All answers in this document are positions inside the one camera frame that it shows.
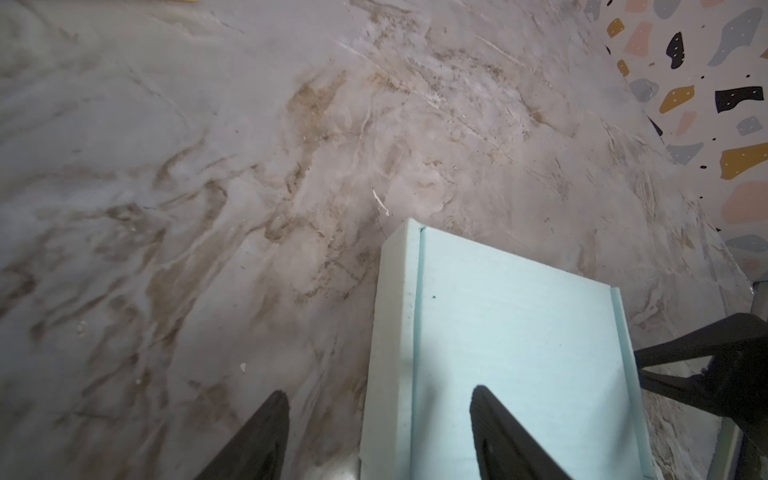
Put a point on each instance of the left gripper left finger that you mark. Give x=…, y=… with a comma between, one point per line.
x=257, y=450

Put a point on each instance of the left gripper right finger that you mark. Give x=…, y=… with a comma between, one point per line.
x=504, y=449

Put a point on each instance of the light blue paper box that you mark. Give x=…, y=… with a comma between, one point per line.
x=553, y=347

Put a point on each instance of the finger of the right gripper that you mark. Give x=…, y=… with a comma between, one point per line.
x=733, y=385

